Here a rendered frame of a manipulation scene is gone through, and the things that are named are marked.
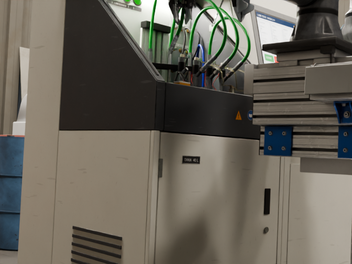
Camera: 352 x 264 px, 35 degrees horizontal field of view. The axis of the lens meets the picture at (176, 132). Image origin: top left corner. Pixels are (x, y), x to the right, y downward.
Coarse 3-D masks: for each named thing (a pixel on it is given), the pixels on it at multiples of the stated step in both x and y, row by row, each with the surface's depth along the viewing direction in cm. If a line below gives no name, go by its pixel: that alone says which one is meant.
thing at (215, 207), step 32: (160, 160) 178; (192, 160) 188; (224, 160) 199; (256, 160) 212; (160, 192) 178; (192, 192) 188; (224, 192) 199; (256, 192) 212; (160, 224) 178; (192, 224) 188; (224, 224) 199; (256, 224) 212; (160, 256) 178; (192, 256) 188; (224, 256) 199; (256, 256) 212
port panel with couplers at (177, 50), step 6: (186, 24) 261; (174, 30) 256; (186, 30) 261; (180, 36) 258; (186, 36) 261; (180, 42) 258; (186, 42) 261; (174, 48) 253; (180, 48) 258; (186, 48) 261; (174, 54) 256; (186, 54) 261; (174, 60) 256; (174, 72) 256; (174, 78) 256; (186, 78) 261
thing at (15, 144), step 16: (0, 144) 390; (16, 144) 385; (0, 160) 389; (16, 160) 385; (0, 176) 388; (16, 176) 384; (0, 192) 387; (16, 192) 384; (0, 208) 386; (16, 208) 384; (0, 224) 385; (16, 224) 383; (0, 240) 384; (16, 240) 383
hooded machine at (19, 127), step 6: (24, 96) 935; (24, 102) 933; (24, 108) 932; (18, 114) 942; (24, 114) 931; (18, 120) 941; (24, 120) 930; (18, 126) 932; (24, 126) 921; (18, 132) 931; (24, 132) 920
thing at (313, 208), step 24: (216, 0) 257; (264, 0) 270; (240, 48) 248; (288, 168) 226; (288, 192) 226; (312, 192) 237; (336, 192) 251; (288, 216) 226; (312, 216) 237; (336, 216) 251; (288, 240) 226; (312, 240) 237; (336, 240) 251
